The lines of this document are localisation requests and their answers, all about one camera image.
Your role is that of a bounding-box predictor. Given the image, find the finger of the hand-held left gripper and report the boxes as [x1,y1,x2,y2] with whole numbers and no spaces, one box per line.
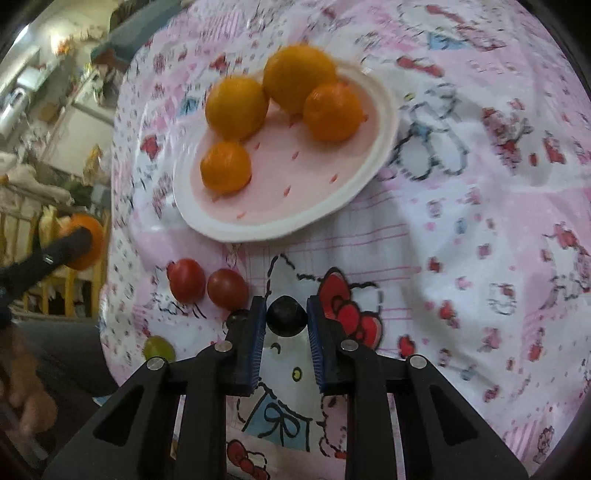
[0,227,93,308]

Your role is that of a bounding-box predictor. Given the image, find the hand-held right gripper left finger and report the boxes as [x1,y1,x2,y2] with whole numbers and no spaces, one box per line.
[44,295,269,480]

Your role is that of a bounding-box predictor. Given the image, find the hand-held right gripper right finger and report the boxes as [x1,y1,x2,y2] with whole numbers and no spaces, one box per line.
[307,295,529,480]

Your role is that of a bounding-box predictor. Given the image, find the small tangerine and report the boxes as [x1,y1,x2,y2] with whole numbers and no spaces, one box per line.
[60,213,106,271]
[302,83,365,143]
[200,141,253,195]

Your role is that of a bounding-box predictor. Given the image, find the dark red cherry tomato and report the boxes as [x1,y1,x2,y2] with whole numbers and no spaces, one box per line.
[206,268,250,311]

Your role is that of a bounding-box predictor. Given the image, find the green cherry tomato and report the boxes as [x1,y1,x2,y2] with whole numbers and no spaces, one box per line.
[142,335,176,363]

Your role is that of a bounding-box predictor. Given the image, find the pink strawberry-print plate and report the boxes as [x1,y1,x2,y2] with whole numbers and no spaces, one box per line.
[172,65,399,243]

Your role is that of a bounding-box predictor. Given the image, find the large orange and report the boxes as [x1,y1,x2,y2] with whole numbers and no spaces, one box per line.
[262,44,340,116]
[204,76,270,141]

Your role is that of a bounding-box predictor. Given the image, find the person's left hand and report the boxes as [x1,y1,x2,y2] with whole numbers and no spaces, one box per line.
[0,325,58,444]

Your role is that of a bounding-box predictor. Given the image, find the yellow wooden chair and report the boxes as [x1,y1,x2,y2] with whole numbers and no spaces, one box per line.
[0,203,112,319]

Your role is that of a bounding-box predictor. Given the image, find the person's grey trousers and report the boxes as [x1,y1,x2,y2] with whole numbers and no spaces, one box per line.
[14,318,121,462]

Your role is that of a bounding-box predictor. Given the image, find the pink cartoon printed blanket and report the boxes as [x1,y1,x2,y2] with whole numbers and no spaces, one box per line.
[97,0,591,480]

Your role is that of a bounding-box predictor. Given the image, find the blue cloth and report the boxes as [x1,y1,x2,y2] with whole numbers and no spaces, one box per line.
[90,34,153,65]

